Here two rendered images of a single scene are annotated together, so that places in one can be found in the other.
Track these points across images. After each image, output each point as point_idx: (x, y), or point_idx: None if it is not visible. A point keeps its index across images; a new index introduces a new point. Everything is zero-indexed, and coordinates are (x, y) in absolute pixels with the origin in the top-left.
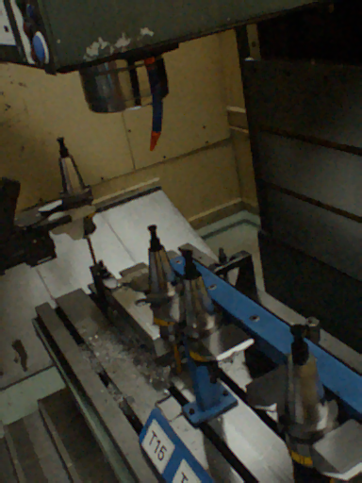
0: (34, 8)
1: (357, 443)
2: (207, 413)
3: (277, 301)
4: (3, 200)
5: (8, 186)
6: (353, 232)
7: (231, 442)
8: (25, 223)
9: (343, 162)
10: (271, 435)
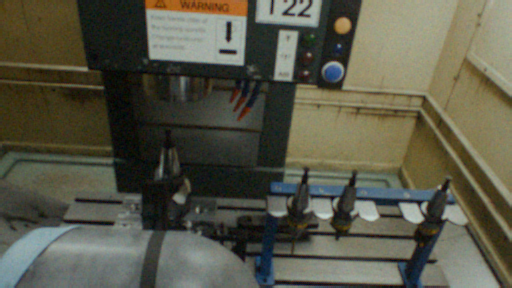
0: (345, 48)
1: (454, 210)
2: (272, 274)
3: (208, 197)
4: (164, 203)
5: (166, 188)
6: (228, 138)
7: (298, 278)
8: (171, 214)
9: (226, 97)
10: (306, 260)
